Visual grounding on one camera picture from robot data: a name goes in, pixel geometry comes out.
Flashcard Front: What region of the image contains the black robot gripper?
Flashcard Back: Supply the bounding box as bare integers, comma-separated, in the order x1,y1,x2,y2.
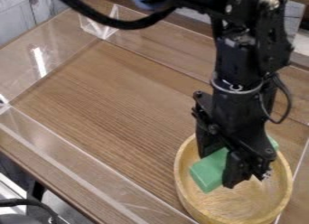
191,81,278,189

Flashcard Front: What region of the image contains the green rectangular block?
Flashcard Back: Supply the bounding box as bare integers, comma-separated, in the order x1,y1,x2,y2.
188,136,281,195

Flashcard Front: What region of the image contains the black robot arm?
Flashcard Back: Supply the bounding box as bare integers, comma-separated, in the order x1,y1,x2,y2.
60,0,293,188

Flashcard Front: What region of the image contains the brown wooden bowl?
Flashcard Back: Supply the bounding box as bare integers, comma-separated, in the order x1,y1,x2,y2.
174,136,293,224

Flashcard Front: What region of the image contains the clear acrylic tray wall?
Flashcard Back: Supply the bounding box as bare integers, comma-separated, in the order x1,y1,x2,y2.
0,100,196,224

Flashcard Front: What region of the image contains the black metal table frame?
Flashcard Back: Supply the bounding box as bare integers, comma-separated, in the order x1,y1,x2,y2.
23,181,81,224

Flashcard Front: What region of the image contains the clear acrylic corner bracket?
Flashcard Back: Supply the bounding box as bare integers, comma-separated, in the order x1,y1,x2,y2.
79,15,118,40

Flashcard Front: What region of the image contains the black cable lower left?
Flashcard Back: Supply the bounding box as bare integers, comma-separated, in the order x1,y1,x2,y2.
0,198,59,224

